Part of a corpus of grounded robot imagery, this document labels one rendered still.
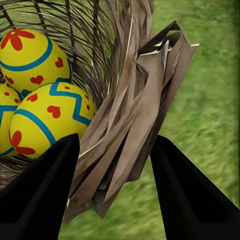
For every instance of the wicker basket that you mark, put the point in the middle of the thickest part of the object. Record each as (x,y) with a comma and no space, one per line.
(133,81)

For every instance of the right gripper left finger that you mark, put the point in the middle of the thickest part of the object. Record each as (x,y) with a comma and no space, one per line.
(32,206)

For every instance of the easter egg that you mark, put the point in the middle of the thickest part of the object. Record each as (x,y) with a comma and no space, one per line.
(30,59)
(49,113)
(10,99)

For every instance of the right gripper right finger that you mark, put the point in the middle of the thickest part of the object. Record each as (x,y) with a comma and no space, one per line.
(192,207)

